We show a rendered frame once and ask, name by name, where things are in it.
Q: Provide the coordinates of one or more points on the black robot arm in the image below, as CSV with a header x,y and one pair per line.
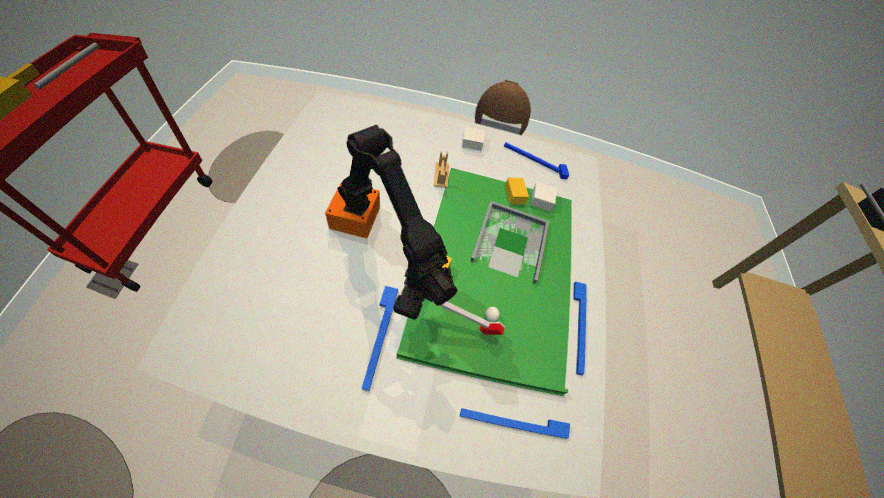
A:
x,y
419,238

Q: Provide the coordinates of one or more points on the white golf ball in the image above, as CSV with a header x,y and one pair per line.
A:
x,y
492,314

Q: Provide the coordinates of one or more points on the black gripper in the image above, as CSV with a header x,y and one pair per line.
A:
x,y
409,303

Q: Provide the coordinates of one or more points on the green flat mat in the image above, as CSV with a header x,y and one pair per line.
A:
x,y
535,315

